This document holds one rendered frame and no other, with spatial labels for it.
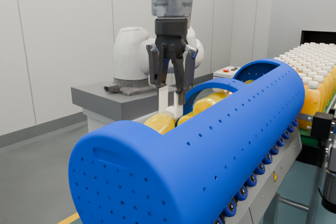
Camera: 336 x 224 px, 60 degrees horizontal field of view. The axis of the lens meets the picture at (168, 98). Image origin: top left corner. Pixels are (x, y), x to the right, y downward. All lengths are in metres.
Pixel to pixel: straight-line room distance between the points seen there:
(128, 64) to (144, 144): 0.78
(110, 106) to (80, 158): 0.61
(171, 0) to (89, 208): 0.45
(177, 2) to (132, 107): 0.61
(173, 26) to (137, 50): 0.59
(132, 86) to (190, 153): 0.77
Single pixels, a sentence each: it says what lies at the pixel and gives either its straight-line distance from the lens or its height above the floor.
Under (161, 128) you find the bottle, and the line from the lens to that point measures 0.66.
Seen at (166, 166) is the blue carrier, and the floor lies 1.20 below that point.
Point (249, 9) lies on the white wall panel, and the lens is 6.07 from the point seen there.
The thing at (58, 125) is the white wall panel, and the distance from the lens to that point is 3.70.
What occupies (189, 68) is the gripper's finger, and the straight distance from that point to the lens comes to 0.65.
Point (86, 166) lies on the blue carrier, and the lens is 0.58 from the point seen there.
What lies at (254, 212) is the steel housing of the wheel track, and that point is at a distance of 0.93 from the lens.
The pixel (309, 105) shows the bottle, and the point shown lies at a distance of 1.41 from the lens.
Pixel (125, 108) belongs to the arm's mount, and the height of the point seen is 1.06.
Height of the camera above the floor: 1.44
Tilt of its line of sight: 18 degrees down
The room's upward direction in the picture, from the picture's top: straight up
